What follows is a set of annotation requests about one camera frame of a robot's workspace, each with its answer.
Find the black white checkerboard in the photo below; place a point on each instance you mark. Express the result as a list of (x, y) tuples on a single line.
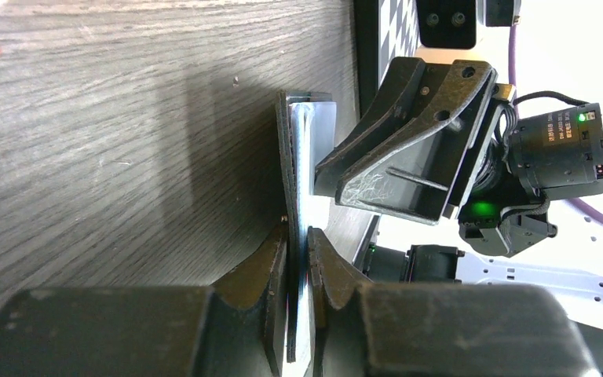
[(384, 29)]

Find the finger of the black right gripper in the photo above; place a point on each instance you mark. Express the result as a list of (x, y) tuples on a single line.
[(386, 151)]

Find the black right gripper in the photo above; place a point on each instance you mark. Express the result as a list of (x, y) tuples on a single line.
[(435, 135)]

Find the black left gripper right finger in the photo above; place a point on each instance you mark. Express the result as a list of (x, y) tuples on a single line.
[(363, 328)]

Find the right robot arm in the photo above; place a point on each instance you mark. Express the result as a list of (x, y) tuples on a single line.
[(580, 294)]

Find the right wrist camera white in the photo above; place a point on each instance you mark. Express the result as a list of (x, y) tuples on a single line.
[(459, 24)]

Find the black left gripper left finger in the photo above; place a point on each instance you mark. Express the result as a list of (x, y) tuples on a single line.
[(233, 327)]

